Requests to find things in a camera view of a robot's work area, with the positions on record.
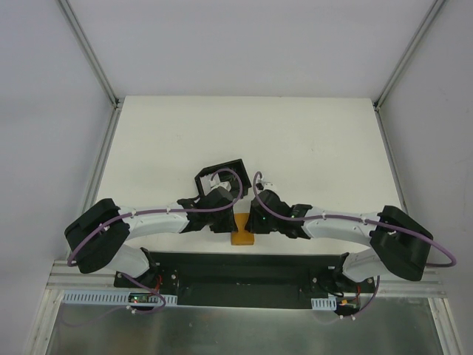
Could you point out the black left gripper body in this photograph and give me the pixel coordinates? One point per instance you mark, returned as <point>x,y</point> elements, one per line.
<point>229,222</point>

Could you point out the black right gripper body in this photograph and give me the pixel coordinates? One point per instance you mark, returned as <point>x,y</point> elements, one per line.
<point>252,222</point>

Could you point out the yellow leather card holder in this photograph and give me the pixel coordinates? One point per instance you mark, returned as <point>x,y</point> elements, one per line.
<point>242,237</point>

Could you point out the black plastic card box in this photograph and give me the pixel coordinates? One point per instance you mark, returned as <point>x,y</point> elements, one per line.
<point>231,171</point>

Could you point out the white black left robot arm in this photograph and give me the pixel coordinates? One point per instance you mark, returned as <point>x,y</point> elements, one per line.
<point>98,237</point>

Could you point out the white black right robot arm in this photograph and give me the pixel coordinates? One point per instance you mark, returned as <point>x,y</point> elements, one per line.
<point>394,243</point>

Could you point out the white cards in box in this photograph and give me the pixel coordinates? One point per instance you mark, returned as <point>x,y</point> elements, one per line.
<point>209,183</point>

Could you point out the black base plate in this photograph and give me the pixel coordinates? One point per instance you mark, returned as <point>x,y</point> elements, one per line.
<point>250,280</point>

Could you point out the white cable duct right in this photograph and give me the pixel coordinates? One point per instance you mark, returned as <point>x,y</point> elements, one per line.
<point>324,304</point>

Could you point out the white cable duct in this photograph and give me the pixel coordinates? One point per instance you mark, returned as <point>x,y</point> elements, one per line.
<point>116,298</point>
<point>324,304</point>

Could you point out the white cable duct left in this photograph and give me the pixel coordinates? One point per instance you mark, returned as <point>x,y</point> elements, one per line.
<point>116,298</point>

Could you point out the aluminium front cross rail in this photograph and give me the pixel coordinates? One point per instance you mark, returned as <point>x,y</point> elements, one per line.
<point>65,277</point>

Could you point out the aluminium frame rail right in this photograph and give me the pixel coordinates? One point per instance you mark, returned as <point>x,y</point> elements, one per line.
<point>403,106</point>

